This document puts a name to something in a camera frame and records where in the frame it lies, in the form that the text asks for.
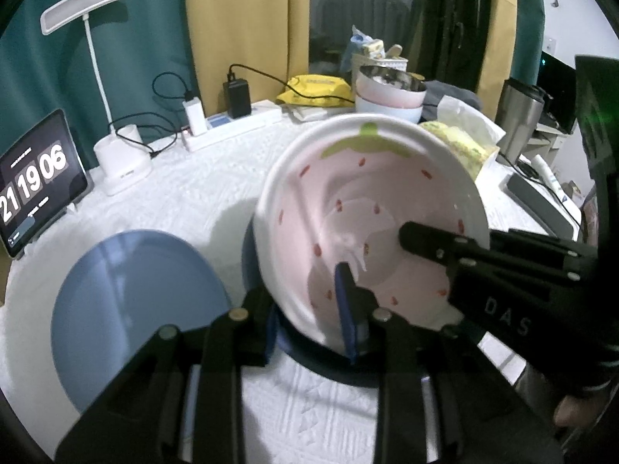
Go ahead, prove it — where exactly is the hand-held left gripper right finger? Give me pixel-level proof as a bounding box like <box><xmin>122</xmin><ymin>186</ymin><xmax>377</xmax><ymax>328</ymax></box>
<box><xmin>333</xmin><ymin>261</ymin><xmax>564</xmax><ymax>464</ymax></box>

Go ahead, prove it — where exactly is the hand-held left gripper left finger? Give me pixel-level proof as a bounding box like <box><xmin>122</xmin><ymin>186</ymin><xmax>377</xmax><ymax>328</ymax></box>
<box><xmin>54</xmin><ymin>290</ymin><xmax>280</xmax><ymax>464</ymax></box>

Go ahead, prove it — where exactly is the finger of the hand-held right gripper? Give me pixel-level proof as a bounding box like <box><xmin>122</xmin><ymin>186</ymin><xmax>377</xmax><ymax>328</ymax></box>
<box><xmin>399</xmin><ymin>221</ymin><xmax>583</xmax><ymax>285</ymax></box>
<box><xmin>488</xmin><ymin>229</ymin><xmax>600</xmax><ymax>261</ymax></box>

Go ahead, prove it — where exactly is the blue bowl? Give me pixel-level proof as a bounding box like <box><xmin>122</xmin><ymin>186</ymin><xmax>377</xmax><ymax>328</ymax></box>
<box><xmin>240</xmin><ymin>222</ymin><xmax>436</xmax><ymax>388</ymax></box>

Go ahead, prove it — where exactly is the pink strawberry print bowl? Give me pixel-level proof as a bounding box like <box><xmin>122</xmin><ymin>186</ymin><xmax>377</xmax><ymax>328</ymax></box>
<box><xmin>254</xmin><ymin>113</ymin><xmax>490</xmax><ymax>358</ymax></box>

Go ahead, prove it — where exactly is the large blue plate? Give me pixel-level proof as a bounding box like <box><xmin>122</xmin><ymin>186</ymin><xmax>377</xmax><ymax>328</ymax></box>
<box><xmin>51</xmin><ymin>229</ymin><xmax>233</xmax><ymax>416</ymax></box>

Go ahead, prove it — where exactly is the person's right hand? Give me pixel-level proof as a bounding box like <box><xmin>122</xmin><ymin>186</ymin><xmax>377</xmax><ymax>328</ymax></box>
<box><xmin>551</xmin><ymin>387</ymin><xmax>610</xmax><ymax>429</ymax></box>

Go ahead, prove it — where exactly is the dark flat case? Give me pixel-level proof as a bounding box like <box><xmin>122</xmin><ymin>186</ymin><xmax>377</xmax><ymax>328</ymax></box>
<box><xmin>505</xmin><ymin>172</ymin><xmax>581</xmax><ymax>241</ymax></box>

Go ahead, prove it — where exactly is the white tube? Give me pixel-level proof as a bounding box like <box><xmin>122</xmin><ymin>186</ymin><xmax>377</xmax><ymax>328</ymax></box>
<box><xmin>532</xmin><ymin>155</ymin><xmax>574</xmax><ymax>205</ymax></box>

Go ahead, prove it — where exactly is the white shelf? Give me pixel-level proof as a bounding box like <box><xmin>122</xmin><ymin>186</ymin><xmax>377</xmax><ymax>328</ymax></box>
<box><xmin>527</xmin><ymin>123</ymin><xmax>576</xmax><ymax>166</ymax></box>

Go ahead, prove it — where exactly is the yellow tissue box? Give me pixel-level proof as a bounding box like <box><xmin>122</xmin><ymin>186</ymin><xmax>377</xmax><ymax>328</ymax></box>
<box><xmin>420</xmin><ymin>96</ymin><xmax>506</xmax><ymax>181</ymax></box>

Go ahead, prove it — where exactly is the steel tumbler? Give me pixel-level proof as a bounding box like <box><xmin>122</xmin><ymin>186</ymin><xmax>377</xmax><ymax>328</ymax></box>
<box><xmin>494</xmin><ymin>77</ymin><xmax>545</xmax><ymax>161</ymax></box>

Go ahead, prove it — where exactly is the grey cloth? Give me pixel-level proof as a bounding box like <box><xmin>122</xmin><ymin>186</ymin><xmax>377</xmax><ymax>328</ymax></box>
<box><xmin>421</xmin><ymin>80</ymin><xmax>483</xmax><ymax>123</ymax></box>

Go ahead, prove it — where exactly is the black monitor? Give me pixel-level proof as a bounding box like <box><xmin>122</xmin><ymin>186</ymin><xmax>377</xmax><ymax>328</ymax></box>
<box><xmin>537</xmin><ymin>51</ymin><xmax>579</xmax><ymax>134</ymax></box>

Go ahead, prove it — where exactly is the yellow packet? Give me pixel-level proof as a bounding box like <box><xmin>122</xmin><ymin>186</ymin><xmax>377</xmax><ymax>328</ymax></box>
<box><xmin>277</xmin><ymin>74</ymin><xmax>353</xmax><ymax>108</ymax></box>

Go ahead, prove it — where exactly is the beige carton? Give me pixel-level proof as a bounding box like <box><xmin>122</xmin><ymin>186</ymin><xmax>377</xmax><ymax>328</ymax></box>
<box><xmin>345</xmin><ymin>24</ymin><xmax>410</xmax><ymax>76</ymax></box>

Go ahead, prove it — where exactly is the white power strip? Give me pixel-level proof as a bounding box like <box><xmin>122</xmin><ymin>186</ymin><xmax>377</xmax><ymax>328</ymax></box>
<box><xmin>181</xmin><ymin>100</ymin><xmax>282</xmax><ymax>152</ymax></box>

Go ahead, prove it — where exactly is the narrow teal curtain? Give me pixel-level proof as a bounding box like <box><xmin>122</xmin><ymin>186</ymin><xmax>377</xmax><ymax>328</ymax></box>
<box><xmin>508</xmin><ymin>0</ymin><xmax>545</xmax><ymax>88</ymax></box>

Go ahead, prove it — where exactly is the white charger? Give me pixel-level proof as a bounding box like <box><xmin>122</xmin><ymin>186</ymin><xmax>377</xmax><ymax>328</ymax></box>
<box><xmin>183</xmin><ymin>97</ymin><xmax>209</xmax><ymax>137</ymax></box>

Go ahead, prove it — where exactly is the narrow yellow curtain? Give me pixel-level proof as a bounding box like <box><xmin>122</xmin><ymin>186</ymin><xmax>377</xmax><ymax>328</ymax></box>
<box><xmin>476</xmin><ymin>0</ymin><xmax>521</xmax><ymax>102</ymax></box>

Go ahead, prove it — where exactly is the black charger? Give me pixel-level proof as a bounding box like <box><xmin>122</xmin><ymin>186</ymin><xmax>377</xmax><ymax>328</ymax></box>
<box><xmin>222</xmin><ymin>77</ymin><xmax>252</xmax><ymax>119</ymax></box>

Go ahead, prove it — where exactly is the tablet with clock display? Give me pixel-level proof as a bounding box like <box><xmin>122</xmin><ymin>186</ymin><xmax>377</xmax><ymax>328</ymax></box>
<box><xmin>0</xmin><ymin>109</ymin><xmax>94</xmax><ymax>259</ymax></box>

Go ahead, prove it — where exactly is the white desk lamp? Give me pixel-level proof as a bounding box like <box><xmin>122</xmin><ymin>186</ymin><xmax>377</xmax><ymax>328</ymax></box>
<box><xmin>40</xmin><ymin>0</ymin><xmax>153</xmax><ymax>197</ymax></box>

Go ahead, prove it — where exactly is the black window frame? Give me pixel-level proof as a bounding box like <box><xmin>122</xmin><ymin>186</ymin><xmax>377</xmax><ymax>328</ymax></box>
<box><xmin>411</xmin><ymin>0</ymin><xmax>506</xmax><ymax>92</ymax></box>

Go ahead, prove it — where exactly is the black charger cable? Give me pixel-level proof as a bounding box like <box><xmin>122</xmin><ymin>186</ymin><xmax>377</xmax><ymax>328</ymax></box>
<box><xmin>227</xmin><ymin>63</ymin><xmax>357</xmax><ymax>107</ymax></box>

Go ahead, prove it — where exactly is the black lamp cable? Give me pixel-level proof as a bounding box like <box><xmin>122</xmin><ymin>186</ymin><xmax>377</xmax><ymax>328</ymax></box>
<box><xmin>107</xmin><ymin>111</ymin><xmax>185</xmax><ymax>161</ymax></box>

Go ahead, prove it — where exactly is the looped black cable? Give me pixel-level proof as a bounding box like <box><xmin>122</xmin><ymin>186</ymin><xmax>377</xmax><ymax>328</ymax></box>
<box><xmin>152</xmin><ymin>72</ymin><xmax>202</xmax><ymax>105</ymax></box>

